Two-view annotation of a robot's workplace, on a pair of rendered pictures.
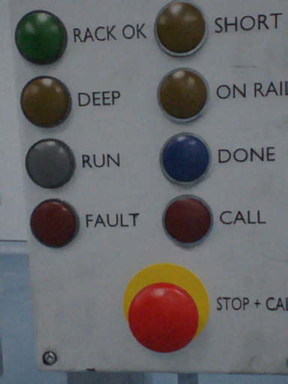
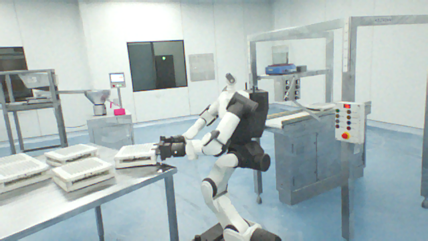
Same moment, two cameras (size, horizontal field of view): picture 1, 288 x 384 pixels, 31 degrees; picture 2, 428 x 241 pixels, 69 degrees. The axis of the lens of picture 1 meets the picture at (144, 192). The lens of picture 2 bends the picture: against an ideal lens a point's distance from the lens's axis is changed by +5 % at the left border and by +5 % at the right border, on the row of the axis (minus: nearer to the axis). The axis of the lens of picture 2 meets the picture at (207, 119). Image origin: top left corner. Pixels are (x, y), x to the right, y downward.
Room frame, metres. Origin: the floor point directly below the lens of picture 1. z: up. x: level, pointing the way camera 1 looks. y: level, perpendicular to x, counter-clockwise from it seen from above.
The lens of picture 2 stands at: (-1.63, -0.99, 1.47)
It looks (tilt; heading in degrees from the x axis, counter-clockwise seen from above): 11 degrees down; 52
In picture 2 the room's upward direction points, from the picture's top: 4 degrees counter-clockwise
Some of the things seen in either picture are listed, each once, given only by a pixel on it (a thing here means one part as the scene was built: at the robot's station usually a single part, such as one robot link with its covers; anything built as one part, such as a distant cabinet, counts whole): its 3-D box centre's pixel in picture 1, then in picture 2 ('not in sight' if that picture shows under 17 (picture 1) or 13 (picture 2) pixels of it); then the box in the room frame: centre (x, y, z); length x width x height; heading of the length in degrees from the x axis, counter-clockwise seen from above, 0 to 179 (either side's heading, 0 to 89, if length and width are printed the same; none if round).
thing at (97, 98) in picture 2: not in sight; (103, 102); (0.03, 3.67, 0.95); 0.49 x 0.36 x 0.37; 162
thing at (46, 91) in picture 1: (45, 101); not in sight; (0.31, 0.05, 1.03); 0.03 x 0.01 x 0.03; 83
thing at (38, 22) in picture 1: (40, 37); not in sight; (0.31, 0.05, 1.06); 0.03 x 0.01 x 0.03; 83
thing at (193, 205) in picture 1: (187, 220); not in sight; (0.30, -0.02, 0.96); 0.03 x 0.01 x 0.03; 83
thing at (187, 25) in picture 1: (181, 28); not in sight; (0.30, -0.02, 1.06); 0.03 x 0.01 x 0.03; 83
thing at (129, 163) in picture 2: not in sight; (138, 157); (-0.83, 0.77, 0.88); 0.24 x 0.24 x 0.02; 53
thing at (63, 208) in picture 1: (54, 223); not in sight; (0.31, 0.05, 0.96); 0.03 x 0.01 x 0.03; 83
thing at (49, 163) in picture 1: (49, 163); not in sight; (0.31, 0.05, 0.99); 0.03 x 0.01 x 0.03; 83
